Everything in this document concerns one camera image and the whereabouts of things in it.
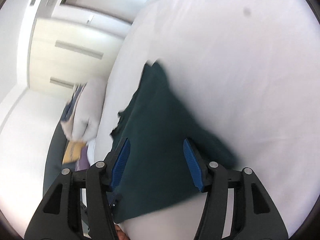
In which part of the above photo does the dark green knit sweater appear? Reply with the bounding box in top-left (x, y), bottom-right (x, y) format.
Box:
top-left (111, 63), bottom-right (237, 223)

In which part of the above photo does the person left hand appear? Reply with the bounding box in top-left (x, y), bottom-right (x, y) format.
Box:
top-left (117, 231), bottom-right (130, 240)

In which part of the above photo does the purple patterned cushion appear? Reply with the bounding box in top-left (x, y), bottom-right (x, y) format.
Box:
top-left (75, 146), bottom-right (90, 171)

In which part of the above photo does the yellow patterned cushion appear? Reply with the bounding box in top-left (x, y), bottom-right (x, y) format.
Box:
top-left (62, 141), bottom-right (86, 164)

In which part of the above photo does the white pillow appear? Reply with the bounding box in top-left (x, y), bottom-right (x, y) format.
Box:
top-left (86, 139), bottom-right (96, 165)

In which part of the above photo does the rolled beige duvet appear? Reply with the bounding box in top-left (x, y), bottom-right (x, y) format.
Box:
top-left (60, 77), bottom-right (107, 142)

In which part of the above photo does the cream wardrobe with handles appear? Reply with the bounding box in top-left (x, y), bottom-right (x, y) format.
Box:
top-left (28, 13), bottom-right (132, 95)

